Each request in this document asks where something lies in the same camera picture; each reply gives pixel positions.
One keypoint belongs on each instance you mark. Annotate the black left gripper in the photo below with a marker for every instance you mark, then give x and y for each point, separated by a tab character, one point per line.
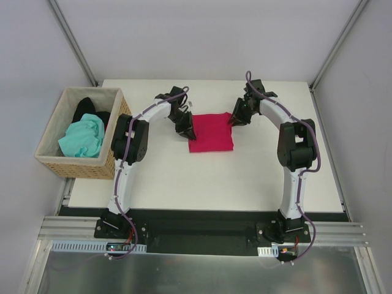
184	123

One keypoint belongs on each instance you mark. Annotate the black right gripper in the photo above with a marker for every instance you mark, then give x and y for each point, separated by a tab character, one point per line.
241	111

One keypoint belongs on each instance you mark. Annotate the pink t shirt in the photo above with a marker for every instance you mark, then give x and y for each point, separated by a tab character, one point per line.
213	133

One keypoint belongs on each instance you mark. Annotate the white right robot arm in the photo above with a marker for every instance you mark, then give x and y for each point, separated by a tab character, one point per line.
297	147

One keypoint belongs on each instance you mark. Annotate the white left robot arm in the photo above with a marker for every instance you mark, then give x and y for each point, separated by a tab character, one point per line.
130	141

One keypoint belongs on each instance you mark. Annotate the teal t shirt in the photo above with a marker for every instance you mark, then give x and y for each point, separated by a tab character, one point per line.
84	138

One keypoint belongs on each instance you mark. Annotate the black t shirt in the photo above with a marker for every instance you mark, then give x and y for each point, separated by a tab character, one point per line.
86	106

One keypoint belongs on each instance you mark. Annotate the wicker laundry basket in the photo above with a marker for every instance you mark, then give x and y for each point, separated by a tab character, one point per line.
48	151

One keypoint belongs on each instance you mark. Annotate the right aluminium frame post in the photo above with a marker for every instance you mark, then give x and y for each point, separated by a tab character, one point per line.
339	42

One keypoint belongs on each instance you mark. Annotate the aluminium frame post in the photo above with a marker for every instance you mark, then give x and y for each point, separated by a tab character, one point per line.
339	42
72	41

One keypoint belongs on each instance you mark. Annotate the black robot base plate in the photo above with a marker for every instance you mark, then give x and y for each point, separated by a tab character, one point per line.
231	233

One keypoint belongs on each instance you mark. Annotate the right white cable duct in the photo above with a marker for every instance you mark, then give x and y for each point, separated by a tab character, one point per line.
272	251

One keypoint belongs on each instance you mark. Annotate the white cable duct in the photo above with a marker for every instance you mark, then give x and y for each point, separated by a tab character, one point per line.
272	251
90	247

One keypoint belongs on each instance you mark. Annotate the left white cable duct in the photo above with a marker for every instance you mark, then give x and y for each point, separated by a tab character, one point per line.
90	247

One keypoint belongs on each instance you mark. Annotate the left aluminium frame post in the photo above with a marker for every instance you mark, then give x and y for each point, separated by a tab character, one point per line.
72	41

